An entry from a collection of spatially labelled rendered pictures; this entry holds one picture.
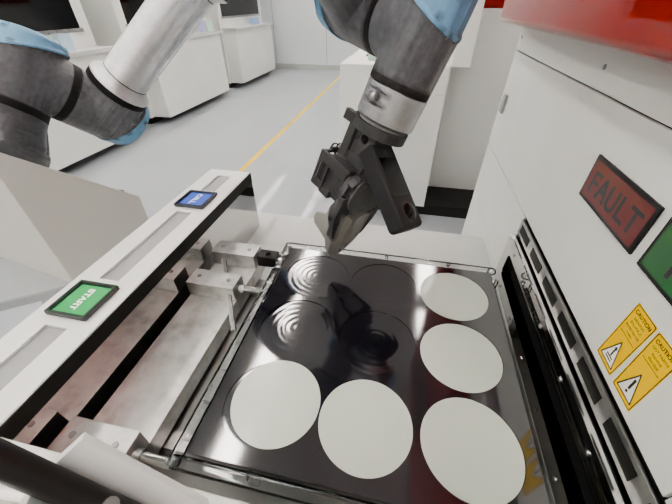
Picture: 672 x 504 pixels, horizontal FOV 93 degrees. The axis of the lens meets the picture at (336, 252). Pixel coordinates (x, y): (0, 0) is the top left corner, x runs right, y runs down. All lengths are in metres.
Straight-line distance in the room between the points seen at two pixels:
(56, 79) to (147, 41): 0.18
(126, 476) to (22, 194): 0.57
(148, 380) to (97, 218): 0.40
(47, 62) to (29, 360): 0.55
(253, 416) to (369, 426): 0.13
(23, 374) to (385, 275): 0.45
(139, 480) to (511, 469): 0.32
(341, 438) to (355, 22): 0.45
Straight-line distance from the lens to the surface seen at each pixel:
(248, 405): 0.41
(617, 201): 0.41
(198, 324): 0.52
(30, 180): 0.72
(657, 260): 0.36
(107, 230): 0.81
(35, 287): 0.85
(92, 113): 0.86
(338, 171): 0.44
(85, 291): 0.52
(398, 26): 0.40
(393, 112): 0.40
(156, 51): 0.81
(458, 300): 0.52
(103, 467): 0.21
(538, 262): 0.53
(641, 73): 0.45
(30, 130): 0.81
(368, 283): 0.52
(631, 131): 0.43
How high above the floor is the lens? 1.25
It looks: 38 degrees down
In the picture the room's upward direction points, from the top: straight up
